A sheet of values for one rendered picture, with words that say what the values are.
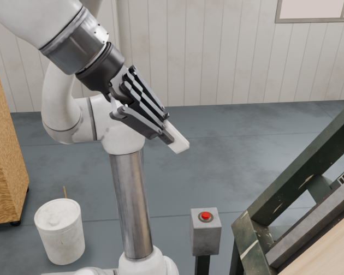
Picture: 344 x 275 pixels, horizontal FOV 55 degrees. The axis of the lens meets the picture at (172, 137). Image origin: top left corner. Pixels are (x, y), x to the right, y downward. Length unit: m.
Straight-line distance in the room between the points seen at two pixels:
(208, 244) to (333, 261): 0.52
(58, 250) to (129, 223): 1.41
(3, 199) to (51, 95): 2.03
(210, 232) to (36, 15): 1.18
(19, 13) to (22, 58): 3.97
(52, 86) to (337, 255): 0.99
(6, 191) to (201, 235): 1.66
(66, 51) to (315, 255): 1.06
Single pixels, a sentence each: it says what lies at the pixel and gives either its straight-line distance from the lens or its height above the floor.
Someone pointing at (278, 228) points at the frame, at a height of 0.79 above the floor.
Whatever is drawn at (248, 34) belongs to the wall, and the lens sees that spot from 4.33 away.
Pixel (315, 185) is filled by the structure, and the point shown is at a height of 1.12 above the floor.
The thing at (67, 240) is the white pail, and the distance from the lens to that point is 2.41.
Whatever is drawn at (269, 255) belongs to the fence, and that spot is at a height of 0.92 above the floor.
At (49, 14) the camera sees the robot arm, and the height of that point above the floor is 1.89.
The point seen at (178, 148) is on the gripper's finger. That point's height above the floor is 1.64.
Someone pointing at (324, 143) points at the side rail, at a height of 1.29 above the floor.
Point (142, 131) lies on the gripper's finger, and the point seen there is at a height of 1.70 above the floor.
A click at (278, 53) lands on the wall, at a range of 4.53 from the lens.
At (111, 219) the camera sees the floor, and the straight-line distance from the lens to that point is 2.81.
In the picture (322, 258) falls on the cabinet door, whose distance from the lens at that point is 1.27.
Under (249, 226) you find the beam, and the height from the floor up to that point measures 0.89.
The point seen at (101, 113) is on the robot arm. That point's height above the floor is 1.55.
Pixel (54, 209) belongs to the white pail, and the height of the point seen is 0.36.
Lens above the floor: 1.97
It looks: 32 degrees down
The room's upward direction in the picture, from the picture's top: straight up
